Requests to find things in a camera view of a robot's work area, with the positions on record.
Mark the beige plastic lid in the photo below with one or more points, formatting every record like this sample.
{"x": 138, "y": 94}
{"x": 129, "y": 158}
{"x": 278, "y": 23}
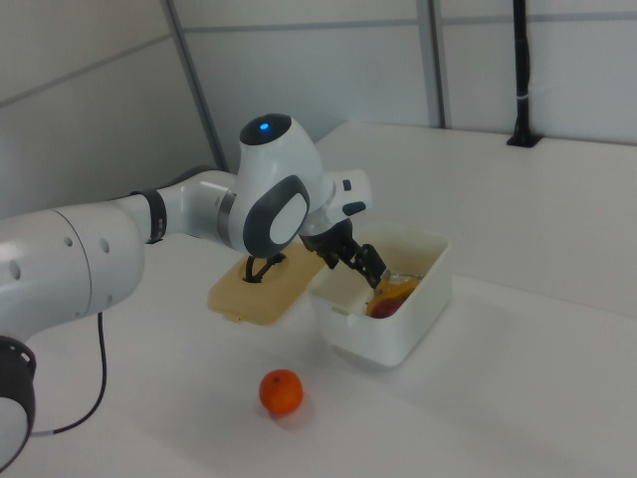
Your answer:
{"x": 269, "y": 299}

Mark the black pole with base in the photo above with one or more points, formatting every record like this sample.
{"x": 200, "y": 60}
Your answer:
{"x": 521, "y": 74}

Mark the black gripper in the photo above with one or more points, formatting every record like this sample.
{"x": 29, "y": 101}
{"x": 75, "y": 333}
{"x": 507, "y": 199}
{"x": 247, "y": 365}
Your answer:
{"x": 331, "y": 239}

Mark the red toy apple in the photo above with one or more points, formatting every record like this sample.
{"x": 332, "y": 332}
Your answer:
{"x": 385, "y": 308}

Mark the white plastic container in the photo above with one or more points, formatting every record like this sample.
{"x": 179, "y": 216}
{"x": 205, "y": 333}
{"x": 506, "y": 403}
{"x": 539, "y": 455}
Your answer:
{"x": 398, "y": 333}

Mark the orange toy tangerine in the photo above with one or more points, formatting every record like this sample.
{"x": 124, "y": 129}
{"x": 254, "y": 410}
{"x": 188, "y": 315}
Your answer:
{"x": 281, "y": 392}

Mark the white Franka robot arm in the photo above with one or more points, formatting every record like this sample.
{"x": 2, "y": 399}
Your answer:
{"x": 74, "y": 259}

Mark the grey partition post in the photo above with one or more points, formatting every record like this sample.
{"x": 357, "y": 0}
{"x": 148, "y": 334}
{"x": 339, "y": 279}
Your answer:
{"x": 434, "y": 60}
{"x": 199, "y": 89}

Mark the clear plastic bag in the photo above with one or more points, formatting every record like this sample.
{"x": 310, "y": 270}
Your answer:
{"x": 410, "y": 275}

